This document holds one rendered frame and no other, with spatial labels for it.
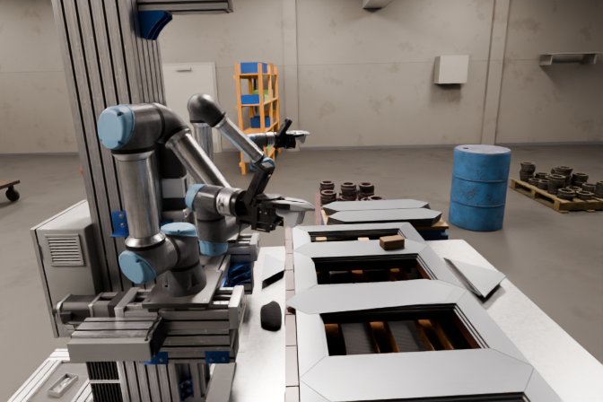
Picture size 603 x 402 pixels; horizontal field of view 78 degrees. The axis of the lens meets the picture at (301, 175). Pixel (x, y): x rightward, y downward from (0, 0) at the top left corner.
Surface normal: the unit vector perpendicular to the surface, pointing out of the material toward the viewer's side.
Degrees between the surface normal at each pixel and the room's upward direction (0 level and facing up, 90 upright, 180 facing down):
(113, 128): 82
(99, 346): 90
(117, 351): 90
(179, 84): 90
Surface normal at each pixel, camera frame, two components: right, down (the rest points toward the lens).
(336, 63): -0.01, 0.25
